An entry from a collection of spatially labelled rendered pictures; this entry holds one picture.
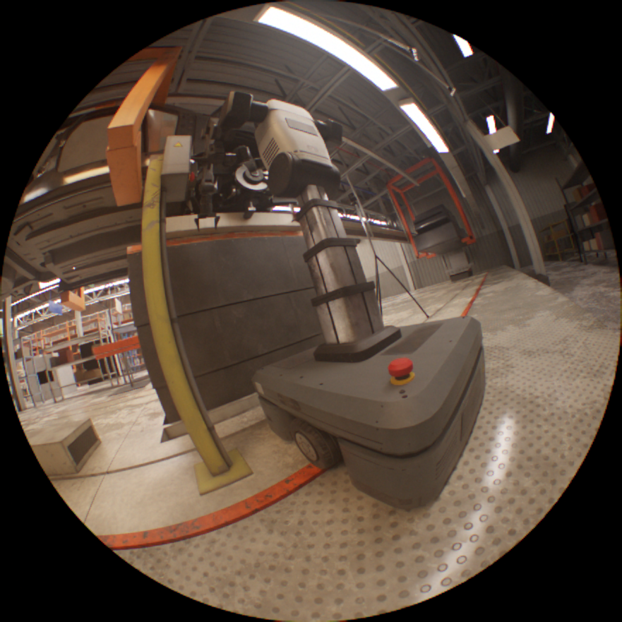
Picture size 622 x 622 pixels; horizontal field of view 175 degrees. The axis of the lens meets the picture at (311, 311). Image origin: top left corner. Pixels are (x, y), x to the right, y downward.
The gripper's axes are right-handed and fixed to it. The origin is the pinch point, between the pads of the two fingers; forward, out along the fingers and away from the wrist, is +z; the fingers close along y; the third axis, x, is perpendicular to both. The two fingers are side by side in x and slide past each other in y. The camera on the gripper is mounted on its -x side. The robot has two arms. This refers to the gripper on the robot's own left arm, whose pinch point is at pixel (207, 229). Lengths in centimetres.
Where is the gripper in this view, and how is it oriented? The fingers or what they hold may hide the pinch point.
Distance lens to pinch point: 120.3
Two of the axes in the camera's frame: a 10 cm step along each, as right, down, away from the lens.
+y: -7.9, 2.2, -5.8
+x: 6.2, 3.3, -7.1
